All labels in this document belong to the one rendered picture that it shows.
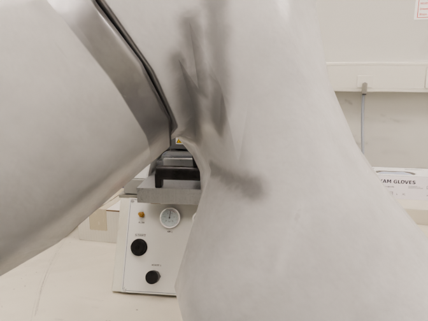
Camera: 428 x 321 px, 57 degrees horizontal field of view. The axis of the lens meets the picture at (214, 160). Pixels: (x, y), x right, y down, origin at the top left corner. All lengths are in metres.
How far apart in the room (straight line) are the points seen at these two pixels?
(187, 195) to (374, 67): 0.92
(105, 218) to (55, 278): 0.20
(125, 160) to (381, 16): 1.40
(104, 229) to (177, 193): 0.37
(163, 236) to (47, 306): 0.25
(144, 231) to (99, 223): 0.26
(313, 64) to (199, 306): 0.10
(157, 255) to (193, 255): 0.64
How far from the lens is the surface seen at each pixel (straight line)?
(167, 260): 0.81
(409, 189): 1.34
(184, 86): 0.15
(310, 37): 0.17
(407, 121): 1.54
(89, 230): 1.08
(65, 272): 0.95
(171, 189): 0.73
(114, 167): 0.16
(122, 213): 0.84
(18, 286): 0.94
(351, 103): 1.50
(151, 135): 0.16
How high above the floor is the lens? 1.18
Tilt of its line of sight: 13 degrees down
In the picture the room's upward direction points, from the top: straight up
